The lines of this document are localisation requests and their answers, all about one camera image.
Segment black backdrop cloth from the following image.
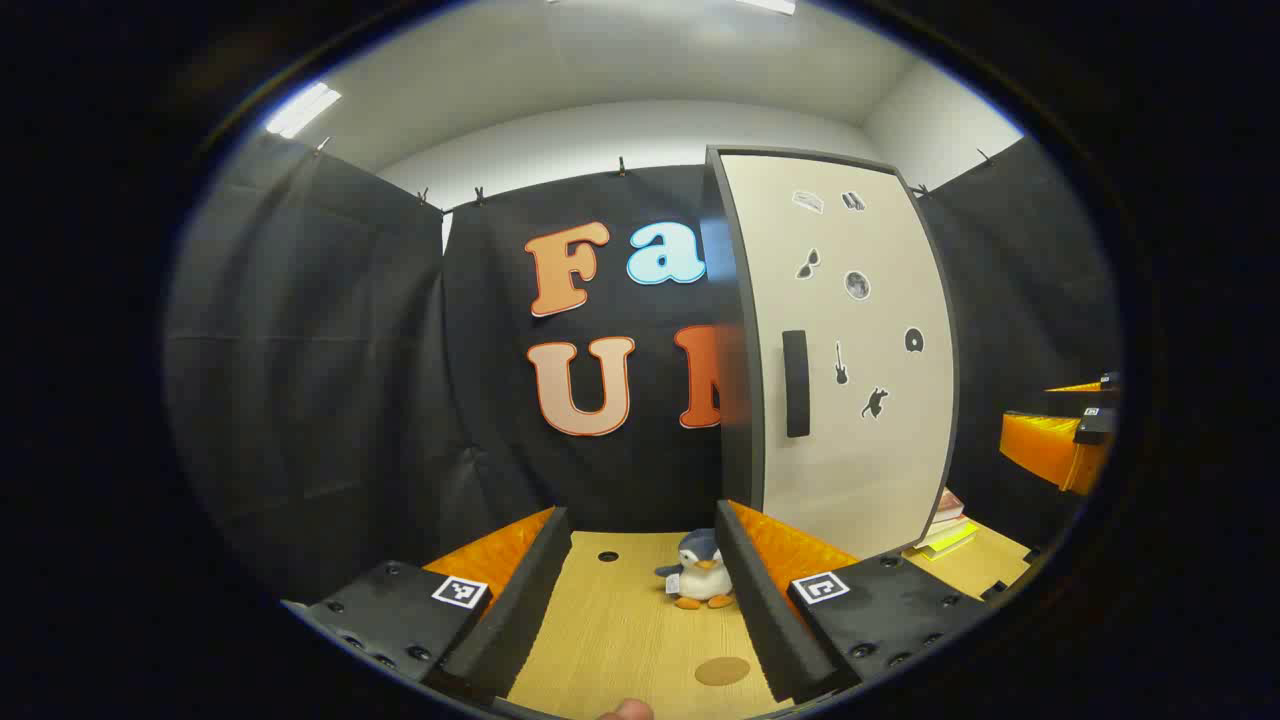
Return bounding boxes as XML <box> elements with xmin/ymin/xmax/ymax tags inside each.
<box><xmin>165</xmin><ymin>130</ymin><xmax>1121</xmax><ymax>601</ymax></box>

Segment black cabinet door handle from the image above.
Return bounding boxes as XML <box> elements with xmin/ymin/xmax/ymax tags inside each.
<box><xmin>782</xmin><ymin>330</ymin><xmax>811</xmax><ymax>439</ymax></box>

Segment blue penguin plush toy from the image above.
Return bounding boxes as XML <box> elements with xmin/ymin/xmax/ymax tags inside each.
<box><xmin>655</xmin><ymin>528</ymin><xmax>739</xmax><ymax>611</ymax></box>

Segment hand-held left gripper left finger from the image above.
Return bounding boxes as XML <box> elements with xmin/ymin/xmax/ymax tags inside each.
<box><xmin>283</xmin><ymin>505</ymin><xmax>573</xmax><ymax>703</ymax></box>

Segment dark grey cabinet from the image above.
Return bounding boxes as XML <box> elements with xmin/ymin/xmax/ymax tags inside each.
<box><xmin>698</xmin><ymin>144</ymin><xmax>963</xmax><ymax>563</ymax></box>

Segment round brown coaster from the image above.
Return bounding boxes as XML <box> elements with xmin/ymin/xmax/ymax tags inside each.
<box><xmin>694</xmin><ymin>656</ymin><xmax>752</xmax><ymax>688</ymax></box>

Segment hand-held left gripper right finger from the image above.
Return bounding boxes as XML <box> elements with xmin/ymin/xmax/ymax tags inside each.
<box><xmin>714</xmin><ymin>498</ymin><xmax>1001</xmax><ymax>706</ymax></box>

